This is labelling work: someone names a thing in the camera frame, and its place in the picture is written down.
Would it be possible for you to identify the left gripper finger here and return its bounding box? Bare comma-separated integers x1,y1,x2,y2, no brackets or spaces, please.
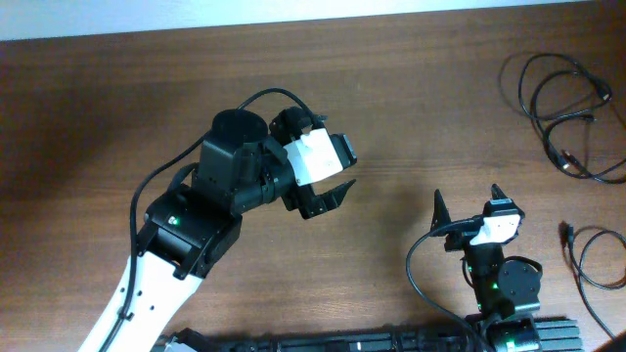
315,179,356,210
269,107,327,146

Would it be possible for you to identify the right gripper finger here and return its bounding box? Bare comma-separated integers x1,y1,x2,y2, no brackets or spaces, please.
490,184,524,218
430,189,451,237

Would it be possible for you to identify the thick black USB cable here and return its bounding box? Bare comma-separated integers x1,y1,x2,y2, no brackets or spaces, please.
516,52,626,186

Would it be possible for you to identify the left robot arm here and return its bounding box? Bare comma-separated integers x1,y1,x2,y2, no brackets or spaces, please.
80,107,357,351

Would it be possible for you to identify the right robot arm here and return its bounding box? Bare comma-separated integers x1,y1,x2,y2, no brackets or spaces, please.
430,184,543,351

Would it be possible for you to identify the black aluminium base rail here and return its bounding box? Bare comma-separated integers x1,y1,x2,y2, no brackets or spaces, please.
153,319,583,352

